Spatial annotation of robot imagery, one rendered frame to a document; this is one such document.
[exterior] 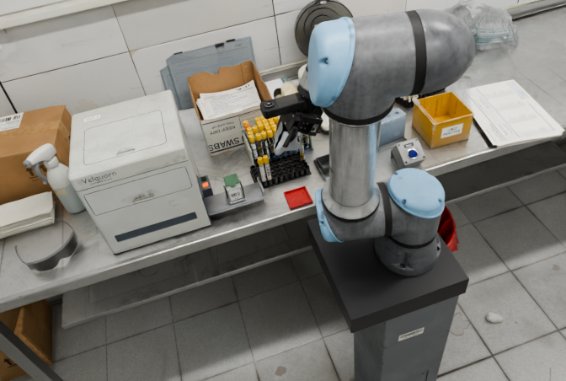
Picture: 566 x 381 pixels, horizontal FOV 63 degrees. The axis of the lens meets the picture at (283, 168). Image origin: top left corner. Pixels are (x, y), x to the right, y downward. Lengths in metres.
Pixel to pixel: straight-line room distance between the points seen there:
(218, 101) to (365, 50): 1.11
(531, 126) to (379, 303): 0.82
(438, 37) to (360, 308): 0.64
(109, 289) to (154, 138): 1.05
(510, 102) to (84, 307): 1.78
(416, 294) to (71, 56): 1.29
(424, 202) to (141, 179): 0.67
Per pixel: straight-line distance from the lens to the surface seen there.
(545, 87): 1.87
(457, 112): 1.59
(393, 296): 1.10
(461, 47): 0.68
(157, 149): 1.16
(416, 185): 0.99
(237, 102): 1.66
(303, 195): 1.37
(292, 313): 2.16
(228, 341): 2.14
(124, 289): 2.10
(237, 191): 1.30
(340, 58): 0.62
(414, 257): 1.09
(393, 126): 1.48
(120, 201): 1.24
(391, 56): 0.63
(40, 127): 1.64
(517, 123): 1.65
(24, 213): 1.60
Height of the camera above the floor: 1.87
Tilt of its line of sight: 43 degrees down
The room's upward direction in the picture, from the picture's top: 9 degrees counter-clockwise
